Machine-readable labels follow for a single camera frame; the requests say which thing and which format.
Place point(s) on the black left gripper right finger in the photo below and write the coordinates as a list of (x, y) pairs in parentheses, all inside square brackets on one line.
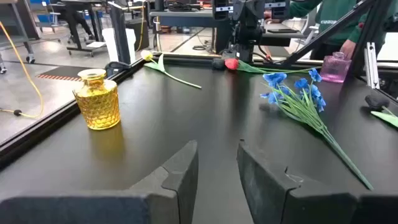
[(295, 205)]

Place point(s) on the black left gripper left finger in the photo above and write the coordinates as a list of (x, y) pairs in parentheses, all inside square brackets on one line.
[(93, 208)]

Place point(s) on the blue artificial flower bunch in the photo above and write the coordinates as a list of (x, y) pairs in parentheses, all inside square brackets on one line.
[(273, 77)]

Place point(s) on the red artificial tulip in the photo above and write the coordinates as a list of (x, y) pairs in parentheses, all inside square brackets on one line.
[(231, 63)]

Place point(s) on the yellow artificial tulip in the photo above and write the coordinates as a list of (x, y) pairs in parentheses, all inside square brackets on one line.
[(146, 55)]

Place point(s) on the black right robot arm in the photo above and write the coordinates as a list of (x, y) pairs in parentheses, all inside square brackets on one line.
[(247, 31)]

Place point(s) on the yellow textured glass vase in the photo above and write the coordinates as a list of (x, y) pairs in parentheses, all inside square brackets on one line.
[(98, 105)]

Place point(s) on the pink ribbed glass vase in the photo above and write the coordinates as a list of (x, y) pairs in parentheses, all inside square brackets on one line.
[(334, 70)]

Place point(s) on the black striped floor mat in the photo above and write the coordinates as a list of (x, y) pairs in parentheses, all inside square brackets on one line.
[(65, 73)]

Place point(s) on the black clamp block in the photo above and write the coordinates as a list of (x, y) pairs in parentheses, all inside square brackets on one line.
[(116, 67)]

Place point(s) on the aluminium extrusion bar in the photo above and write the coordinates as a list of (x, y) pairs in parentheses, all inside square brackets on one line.
[(371, 65)]

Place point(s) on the white board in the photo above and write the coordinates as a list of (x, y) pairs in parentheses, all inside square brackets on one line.
[(109, 46)]

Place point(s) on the person's hand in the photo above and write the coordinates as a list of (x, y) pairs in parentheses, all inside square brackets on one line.
[(347, 48)]

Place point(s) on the black rolling cart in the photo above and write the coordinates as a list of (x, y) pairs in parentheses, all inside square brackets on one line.
[(73, 25)]

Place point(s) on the person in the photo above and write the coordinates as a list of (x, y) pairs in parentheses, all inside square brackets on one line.
[(332, 18)]

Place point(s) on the grey rolling table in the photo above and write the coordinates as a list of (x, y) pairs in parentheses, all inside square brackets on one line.
[(17, 18)]

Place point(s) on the grey office desk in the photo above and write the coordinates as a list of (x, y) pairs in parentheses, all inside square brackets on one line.
[(186, 17)]

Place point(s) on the black diagonal frame strut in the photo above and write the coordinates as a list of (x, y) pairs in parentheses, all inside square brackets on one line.
[(326, 32)]

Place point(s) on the black upright post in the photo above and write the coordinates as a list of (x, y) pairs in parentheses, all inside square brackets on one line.
[(119, 34)]

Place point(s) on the black upright frame strut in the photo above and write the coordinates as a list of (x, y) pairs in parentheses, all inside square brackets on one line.
[(370, 31)]

